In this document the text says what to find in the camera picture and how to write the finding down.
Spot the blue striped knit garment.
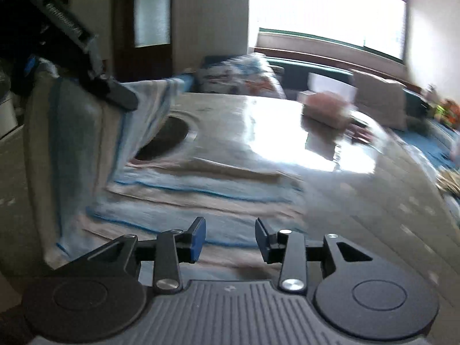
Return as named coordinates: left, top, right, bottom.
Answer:
left=24, top=62, right=306, bottom=268

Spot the dark wooden glass door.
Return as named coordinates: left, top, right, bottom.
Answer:
left=112, top=0, right=173, bottom=82

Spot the butterfly print cushion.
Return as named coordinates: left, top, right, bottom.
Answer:
left=196, top=52, right=286, bottom=99

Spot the pink small table item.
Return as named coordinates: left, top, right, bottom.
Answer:
left=346, top=120, right=374, bottom=145

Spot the dark green sofa bench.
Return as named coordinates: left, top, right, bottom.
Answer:
left=199, top=55, right=432, bottom=123

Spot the beige plain cushion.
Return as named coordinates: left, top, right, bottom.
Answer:
left=352, top=70, right=407, bottom=131

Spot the orange plush toy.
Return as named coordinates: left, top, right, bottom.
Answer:
left=434, top=100, right=460, bottom=129

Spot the white tissue box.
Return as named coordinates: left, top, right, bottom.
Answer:
left=297, top=73, right=357, bottom=129

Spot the green framed window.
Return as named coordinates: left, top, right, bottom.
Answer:
left=252, top=0, right=407, bottom=63

